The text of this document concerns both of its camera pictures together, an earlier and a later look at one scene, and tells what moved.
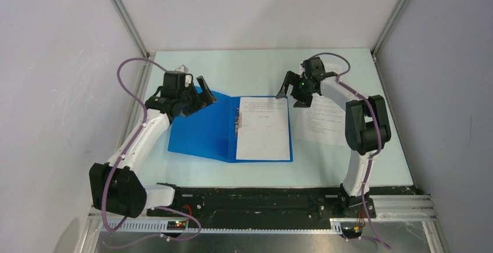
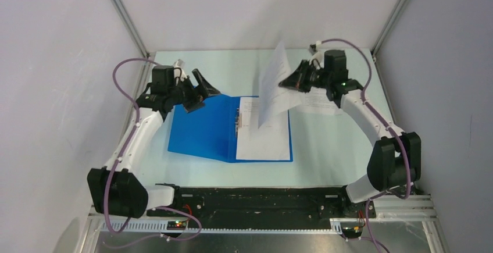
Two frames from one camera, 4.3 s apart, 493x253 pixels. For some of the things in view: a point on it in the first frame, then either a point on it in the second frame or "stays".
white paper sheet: x=264 y=134 stays
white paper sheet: x=324 y=122 -> x=274 y=99
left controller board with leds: x=176 y=225 stays
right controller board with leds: x=351 y=230 stays
